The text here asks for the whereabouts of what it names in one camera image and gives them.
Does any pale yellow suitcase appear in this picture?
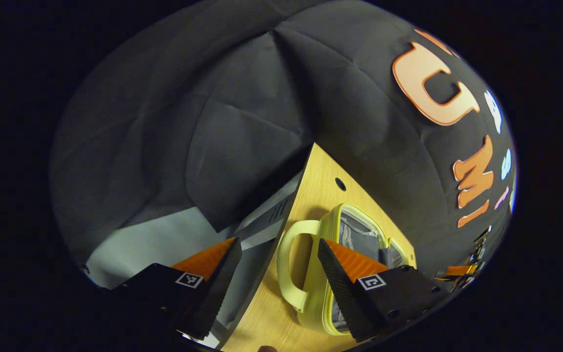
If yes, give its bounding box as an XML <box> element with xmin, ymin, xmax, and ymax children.
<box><xmin>277</xmin><ymin>203</ymin><xmax>411</xmax><ymax>336</ymax></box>

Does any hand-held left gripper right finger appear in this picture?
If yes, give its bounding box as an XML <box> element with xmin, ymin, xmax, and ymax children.
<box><xmin>317</xmin><ymin>238</ymin><xmax>452</xmax><ymax>343</ymax></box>

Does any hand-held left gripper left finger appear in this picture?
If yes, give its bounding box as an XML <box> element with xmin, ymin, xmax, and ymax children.
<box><xmin>109</xmin><ymin>237</ymin><xmax>243</xmax><ymax>341</ymax></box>

